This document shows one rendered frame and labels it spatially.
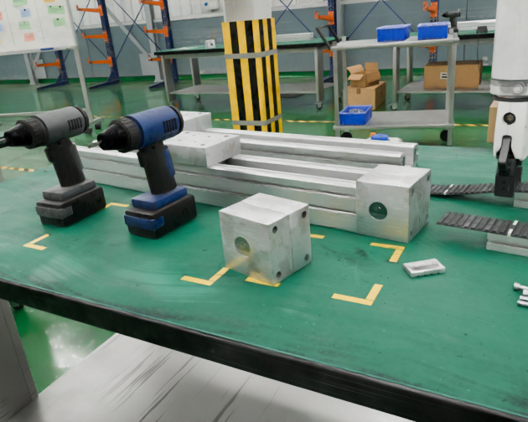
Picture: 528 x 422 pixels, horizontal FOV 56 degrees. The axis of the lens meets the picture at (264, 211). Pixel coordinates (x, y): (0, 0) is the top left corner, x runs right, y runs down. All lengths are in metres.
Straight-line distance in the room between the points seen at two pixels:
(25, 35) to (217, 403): 5.62
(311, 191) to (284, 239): 0.20
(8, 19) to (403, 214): 6.09
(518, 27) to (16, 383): 1.38
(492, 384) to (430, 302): 0.15
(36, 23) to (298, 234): 5.87
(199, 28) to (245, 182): 9.53
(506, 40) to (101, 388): 1.27
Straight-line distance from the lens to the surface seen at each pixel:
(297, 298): 0.68
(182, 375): 1.49
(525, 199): 1.00
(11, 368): 1.50
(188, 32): 10.59
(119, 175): 1.24
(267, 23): 4.25
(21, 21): 6.55
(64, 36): 6.31
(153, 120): 0.90
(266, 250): 0.69
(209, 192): 1.03
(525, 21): 0.91
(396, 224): 0.82
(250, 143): 1.17
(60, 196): 1.06
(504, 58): 0.92
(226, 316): 0.66
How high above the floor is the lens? 1.14
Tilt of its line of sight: 22 degrees down
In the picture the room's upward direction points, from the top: 5 degrees counter-clockwise
